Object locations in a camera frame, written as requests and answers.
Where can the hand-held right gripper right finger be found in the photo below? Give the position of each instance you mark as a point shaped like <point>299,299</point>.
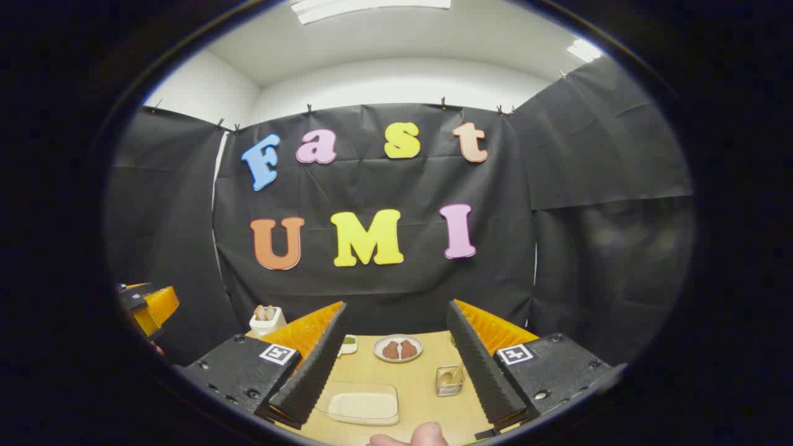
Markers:
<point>486,378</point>

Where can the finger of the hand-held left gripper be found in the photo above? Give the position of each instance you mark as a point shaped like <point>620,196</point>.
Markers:
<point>158,306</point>

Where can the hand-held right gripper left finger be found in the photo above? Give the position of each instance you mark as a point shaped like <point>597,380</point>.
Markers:
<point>310,378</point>

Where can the wooden spoon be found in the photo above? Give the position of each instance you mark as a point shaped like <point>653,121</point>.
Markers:
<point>453,373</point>

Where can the clear square chopstick holder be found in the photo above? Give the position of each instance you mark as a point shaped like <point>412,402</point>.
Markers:
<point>447,387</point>

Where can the clear tray of rice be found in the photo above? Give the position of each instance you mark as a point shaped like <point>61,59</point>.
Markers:
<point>362,406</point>

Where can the white divided grain dish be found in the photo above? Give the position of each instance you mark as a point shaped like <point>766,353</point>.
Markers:
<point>349,347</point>

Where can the white toaster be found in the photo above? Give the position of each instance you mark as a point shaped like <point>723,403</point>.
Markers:
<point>266,326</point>

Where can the brown bread piece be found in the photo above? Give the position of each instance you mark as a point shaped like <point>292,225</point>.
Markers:
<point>409,349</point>
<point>390,350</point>

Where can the white round plate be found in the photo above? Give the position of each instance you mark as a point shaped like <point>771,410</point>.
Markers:
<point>398,337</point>

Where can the black backdrop cloth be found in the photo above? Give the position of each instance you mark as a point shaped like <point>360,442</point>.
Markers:
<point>396,285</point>

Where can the small ceiling light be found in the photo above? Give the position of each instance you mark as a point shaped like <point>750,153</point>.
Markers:
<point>583,51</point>

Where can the long ceiling light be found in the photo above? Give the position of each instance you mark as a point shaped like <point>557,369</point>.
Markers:
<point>372,7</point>

